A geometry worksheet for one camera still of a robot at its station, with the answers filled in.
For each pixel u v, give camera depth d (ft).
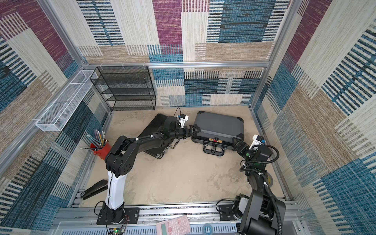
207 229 2.30
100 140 2.93
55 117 2.32
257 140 2.46
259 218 1.36
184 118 2.92
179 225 2.30
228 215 2.39
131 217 2.40
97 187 2.64
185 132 2.75
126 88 3.63
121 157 1.78
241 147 2.48
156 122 3.59
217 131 2.93
